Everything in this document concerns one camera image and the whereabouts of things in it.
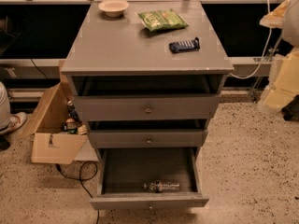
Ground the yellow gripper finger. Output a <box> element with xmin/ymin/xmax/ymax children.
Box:
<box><xmin>260</xmin><ymin>0</ymin><xmax>291</xmax><ymax>29</ymax></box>
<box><xmin>257</xmin><ymin>48</ymin><xmax>299</xmax><ymax>114</ymax></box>

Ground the clear plastic water bottle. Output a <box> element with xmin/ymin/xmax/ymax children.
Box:
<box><xmin>143</xmin><ymin>180</ymin><xmax>180</xmax><ymax>193</ymax></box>

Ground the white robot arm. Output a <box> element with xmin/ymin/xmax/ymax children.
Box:
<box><xmin>257</xmin><ymin>0</ymin><xmax>299</xmax><ymax>114</ymax></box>

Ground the grey top drawer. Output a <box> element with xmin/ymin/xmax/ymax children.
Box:
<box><xmin>74</xmin><ymin>95</ymin><xmax>220</xmax><ymax>121</ymax></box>

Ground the grey drawer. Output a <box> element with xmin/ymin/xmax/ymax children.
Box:
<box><xmin>89</xmin><ymin>130</ymin><xmax>207</xmax><ymax>148</ymax></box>
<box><xmin>74</xmin><ymin>95</ymin><xmax>220</xmax><ymax>121</ymax></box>
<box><xmin>91</xmin><ymin>147</ymin><xmax>208</xmax><ymax>210</ymax></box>

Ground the grey wooden drawer cabinet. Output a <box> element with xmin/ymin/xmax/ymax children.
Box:
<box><xmin>60</xmin><ymin>0</ymin><xmax>235</xmax><ymax>212</ymax></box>

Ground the grey bottom drawer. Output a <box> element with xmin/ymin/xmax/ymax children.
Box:
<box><xmin>91</xmin><ymin>147</ymin><xmax>208</xmax><ymax>210</ymax></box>

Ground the grey middle drawer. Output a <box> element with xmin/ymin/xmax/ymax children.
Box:
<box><xmin>89</xmin><ymin>130</ymin><xmax>207</xmax><ymax>148</ymax></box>

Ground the bottle in cardboard box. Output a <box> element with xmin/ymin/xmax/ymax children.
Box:
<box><xmin>67</xmin><ymin>101</ymin><xmax>79</xmax><ymax>122</ymax></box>

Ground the dark blue snack bar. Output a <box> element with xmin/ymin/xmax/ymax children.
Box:
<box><xmin>169</xmin><ymin>37</ymin><xmax>200</xmax><ymax>53</ymax></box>

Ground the green chip bag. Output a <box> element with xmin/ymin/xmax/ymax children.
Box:
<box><xmin>136</xmin><ymin>9</ymin><xmax>189</xmax><ymax>32</ymax></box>

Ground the beige bowl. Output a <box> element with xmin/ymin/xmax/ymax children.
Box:
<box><xmin>98</xmin><ymin>0</ymin><xmax>129</xmax><ymax>18</ymax></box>

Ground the open cardboard box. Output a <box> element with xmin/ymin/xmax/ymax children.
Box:
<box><xmin>21</xmin><ymin>61</ymin><xmax>87</xmax><ymax>164</ymax></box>

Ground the white sneaker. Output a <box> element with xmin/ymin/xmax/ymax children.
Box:
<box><xmin>0</xmin><ymin>112</ymin><xmax>27</xmax><ymax>135</ymax></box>

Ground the grey trouser leg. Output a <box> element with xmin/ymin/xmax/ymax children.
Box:
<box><xmin>0</xmin><ymin>82</ymin><xmax>11</xmax><ymax>131</ymax></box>

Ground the white hanging cable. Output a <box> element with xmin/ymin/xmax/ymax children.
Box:
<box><xmin>229</xmin><ymin>0</ymin><xmax>273</xmax><ymax>80</ymax></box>

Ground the black floor cable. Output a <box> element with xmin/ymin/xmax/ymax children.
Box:
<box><xmin>55</xmin><ymin>161</ymin><xmax>101</xmax><ymax>224</ymax></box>

